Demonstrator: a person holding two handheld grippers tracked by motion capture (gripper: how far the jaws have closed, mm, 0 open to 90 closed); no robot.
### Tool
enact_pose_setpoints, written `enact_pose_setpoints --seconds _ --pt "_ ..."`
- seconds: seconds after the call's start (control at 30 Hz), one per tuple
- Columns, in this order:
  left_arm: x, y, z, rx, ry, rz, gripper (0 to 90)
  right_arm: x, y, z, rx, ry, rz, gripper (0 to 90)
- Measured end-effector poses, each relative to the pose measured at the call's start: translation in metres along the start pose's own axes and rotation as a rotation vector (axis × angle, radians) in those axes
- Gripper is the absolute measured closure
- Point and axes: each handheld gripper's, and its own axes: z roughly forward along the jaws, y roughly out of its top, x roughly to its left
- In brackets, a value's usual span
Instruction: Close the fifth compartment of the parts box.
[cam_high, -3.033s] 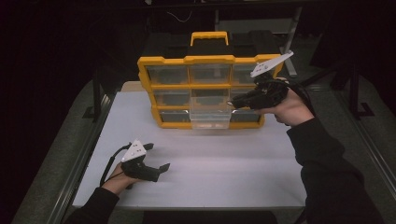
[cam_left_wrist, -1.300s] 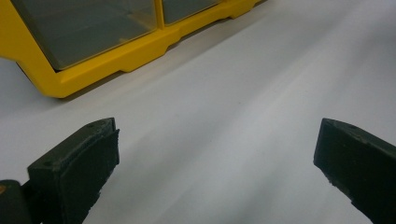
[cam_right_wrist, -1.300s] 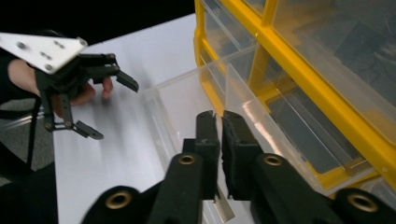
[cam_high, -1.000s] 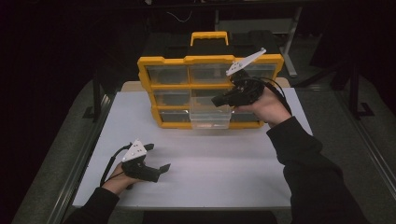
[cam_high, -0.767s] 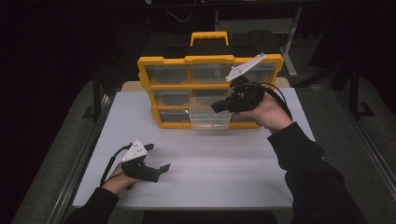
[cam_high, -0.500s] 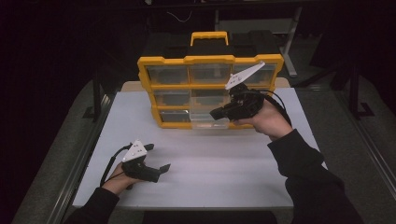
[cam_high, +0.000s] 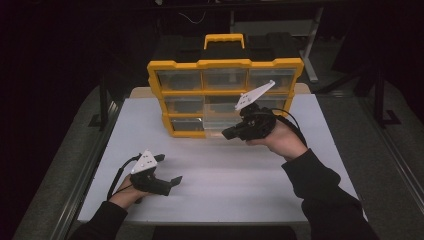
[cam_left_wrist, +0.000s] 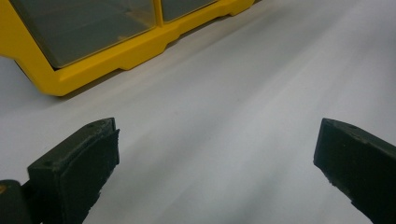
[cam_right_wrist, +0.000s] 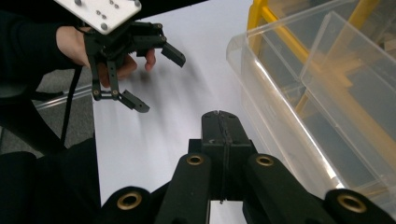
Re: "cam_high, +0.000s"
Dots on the person's left hand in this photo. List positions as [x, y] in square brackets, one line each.
[125, 193]

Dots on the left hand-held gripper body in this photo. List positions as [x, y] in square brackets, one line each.
[146, 181]

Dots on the yellow and black organizer cabinet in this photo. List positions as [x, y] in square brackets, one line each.
[181, 65]

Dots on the clear plastic drawer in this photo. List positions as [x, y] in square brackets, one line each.
[221, 113]

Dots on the aluminium floor rail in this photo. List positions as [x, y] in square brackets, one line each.
[390, 150]
[87, 173]

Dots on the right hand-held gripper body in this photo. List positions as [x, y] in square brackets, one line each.
[260, 125]

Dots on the person's right hand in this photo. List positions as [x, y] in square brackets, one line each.
[285, 140]

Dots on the black metal stand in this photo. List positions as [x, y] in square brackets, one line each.
[104, 100]
[379, 100]

